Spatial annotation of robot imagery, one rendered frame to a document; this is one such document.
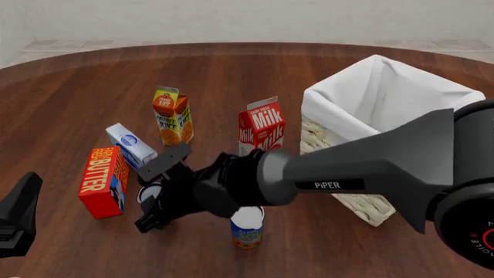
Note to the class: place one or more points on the wicker basket, white cloth liner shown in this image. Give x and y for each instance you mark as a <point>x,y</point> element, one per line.
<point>366,101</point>

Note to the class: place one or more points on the red milk carton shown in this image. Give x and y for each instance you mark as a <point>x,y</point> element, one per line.
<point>262,127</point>

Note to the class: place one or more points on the white and blue box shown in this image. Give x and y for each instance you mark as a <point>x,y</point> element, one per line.
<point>131,144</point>

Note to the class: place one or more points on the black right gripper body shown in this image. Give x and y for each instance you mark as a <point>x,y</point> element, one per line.
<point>179,194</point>

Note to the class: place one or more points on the yellow orange juice carton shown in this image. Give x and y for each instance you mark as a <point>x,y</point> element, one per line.
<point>171,118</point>

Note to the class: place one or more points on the tomato sauce can, white lid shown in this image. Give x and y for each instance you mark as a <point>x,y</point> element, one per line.
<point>143,194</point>

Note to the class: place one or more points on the grey and black right robot arm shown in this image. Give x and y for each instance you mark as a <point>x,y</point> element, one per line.
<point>386,162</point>

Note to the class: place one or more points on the red butter box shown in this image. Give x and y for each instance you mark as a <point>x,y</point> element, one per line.
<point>101,182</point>

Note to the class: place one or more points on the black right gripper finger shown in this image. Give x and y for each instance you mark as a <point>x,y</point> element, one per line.
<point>148,224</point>
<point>151,202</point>

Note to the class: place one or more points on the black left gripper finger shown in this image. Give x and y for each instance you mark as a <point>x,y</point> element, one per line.
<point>21,199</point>

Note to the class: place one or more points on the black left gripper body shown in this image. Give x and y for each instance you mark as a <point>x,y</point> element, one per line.
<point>15,241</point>

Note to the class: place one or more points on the soup can, blue yellow label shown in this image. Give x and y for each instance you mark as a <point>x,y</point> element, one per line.
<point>247,228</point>

